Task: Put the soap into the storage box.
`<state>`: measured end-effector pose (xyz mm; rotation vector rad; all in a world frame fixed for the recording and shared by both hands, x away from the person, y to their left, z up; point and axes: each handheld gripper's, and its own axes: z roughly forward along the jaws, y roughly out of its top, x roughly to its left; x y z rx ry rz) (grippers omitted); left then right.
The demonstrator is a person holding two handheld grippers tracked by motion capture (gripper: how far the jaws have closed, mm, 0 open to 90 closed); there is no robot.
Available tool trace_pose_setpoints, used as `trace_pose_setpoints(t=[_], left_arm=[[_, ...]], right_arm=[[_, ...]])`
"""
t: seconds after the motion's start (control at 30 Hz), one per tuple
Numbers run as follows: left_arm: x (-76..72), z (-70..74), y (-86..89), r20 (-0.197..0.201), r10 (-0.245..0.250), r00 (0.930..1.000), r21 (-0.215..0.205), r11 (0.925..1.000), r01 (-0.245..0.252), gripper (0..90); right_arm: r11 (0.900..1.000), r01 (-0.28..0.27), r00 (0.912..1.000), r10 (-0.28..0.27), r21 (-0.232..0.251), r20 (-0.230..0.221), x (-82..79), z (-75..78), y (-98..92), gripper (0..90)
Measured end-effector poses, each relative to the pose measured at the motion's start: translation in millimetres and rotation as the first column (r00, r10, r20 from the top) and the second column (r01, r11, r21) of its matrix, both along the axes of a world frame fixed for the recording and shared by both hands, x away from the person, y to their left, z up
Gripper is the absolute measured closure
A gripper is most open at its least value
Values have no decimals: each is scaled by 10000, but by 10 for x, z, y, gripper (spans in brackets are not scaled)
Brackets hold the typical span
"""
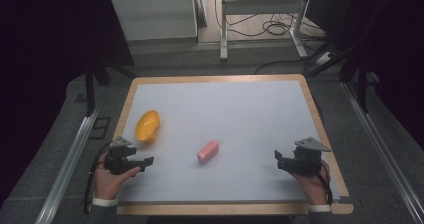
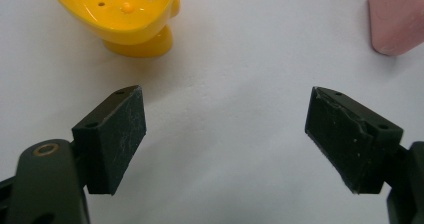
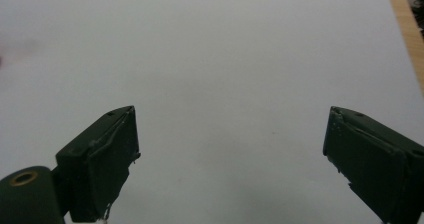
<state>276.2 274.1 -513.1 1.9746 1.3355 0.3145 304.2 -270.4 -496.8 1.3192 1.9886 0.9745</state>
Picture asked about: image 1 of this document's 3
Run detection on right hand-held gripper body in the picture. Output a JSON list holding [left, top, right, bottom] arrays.
[[283, 136, 333, 178]]

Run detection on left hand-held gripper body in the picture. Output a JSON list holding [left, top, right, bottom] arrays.
[[104, 136, 144, 176]]

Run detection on orange yellow fruit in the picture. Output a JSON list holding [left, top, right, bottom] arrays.
[[134, 109, 161, 143]]

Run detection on pink soap bar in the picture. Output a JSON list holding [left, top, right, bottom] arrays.
[[196, 139, 220, 165]]

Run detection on person's left hand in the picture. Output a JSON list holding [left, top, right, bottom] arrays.
[[93, 152, 142, 202]]

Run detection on person's right hand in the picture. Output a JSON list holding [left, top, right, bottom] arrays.
[[289, 159, 331, 206]]

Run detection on white wood-framed board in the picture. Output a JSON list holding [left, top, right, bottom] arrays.
[[118, 79, 342, 204]]

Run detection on black metal stand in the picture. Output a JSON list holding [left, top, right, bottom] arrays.
[[308, 43, 379, 114], [83, 60, 137, 118]]

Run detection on white power strip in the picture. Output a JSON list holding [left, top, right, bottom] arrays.
[[313, 50, 335, 67]]

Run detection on white cabinet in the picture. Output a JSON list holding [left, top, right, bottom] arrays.
[[108, 0, 199, 42]]

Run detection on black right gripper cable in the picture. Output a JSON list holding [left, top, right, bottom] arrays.
[[314, 161, 334, 207]]

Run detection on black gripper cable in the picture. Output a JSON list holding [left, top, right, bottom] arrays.
[[314, 161, 334, 207], [82, 141, 114, 215]]

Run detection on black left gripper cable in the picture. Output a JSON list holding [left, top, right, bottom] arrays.
[[82, 141, 114, 215]]

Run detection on black floor frame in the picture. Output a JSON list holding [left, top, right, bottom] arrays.
[[88, 116, 112, 140]]

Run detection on aluminium rail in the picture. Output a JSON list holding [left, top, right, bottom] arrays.
[[34, 105, 101, 224], [341, 81, 424, 224]]

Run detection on black floor cables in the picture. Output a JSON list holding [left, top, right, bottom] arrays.
[[213, 0, 329, 76]]

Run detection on white metal desk frame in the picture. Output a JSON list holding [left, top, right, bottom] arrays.
[[219, 0, 315, 62]]

